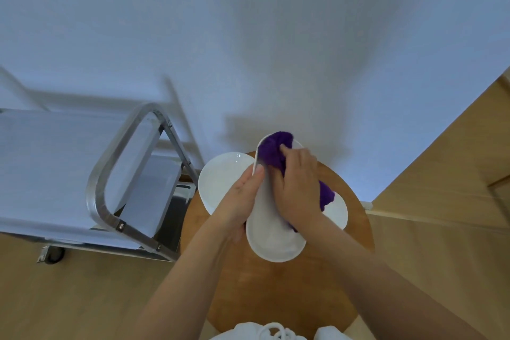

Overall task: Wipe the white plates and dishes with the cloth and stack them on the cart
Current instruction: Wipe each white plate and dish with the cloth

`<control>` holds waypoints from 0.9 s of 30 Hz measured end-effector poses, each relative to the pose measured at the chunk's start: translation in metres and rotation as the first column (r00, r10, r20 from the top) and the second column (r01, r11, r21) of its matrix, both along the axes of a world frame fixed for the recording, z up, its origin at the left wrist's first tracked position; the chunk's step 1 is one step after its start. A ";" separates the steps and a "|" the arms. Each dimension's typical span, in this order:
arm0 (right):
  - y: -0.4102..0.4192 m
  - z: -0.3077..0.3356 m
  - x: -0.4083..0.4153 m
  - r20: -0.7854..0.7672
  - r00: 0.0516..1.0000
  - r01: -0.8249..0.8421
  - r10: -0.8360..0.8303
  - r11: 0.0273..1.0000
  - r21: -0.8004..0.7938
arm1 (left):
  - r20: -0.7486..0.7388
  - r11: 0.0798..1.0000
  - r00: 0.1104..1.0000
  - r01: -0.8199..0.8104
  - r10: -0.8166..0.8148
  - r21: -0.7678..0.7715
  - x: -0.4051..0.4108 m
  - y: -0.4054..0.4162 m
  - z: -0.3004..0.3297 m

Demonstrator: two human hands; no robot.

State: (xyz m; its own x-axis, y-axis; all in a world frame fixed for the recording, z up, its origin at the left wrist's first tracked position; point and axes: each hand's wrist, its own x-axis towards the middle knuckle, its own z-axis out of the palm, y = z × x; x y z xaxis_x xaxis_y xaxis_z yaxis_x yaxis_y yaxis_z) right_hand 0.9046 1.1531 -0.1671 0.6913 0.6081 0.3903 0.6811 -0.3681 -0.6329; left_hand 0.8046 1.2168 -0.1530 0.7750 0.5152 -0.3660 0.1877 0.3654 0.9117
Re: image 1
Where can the white oblong serving plate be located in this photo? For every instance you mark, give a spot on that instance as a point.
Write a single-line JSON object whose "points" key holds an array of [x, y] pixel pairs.
{"points": [[271, 240]]}

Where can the person's left hand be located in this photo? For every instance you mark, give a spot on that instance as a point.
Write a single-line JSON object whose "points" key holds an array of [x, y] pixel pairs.
{"points": [[239, 204]]}

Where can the stack of white round plates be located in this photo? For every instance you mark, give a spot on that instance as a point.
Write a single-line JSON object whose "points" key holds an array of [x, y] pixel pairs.
{"points": [[219, 180]]}

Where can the steel three-tier cart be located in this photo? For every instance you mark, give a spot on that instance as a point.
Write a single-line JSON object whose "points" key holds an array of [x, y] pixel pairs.
{"points": [[48, 168]]}

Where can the purple cleaning cloth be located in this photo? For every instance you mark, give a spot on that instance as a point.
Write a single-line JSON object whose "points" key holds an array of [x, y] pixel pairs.
{"points": [[273, 148]]}

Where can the person's right forearm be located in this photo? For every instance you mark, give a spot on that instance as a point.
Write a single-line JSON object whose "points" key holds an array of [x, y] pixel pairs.
{"points": [[378, 288]]}

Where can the round wooden side table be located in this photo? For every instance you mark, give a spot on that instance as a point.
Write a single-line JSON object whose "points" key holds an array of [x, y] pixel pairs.
{"points": [[279, 292]]}

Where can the stack of white rectangular plates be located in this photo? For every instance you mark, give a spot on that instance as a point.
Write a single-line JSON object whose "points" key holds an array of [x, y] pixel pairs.
{"points": [[338, 212]]}

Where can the person's left forearm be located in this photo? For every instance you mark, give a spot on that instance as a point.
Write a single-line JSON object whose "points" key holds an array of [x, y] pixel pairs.
{"points": [[179, 292]]}

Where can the person's white garment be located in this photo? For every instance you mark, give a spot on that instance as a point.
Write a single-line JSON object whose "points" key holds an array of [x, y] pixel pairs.
{"points": [[243, 331]]}

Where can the person's right hand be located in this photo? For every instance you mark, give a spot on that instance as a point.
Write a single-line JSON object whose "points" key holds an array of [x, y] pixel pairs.
{"points": [[299, 192]]}

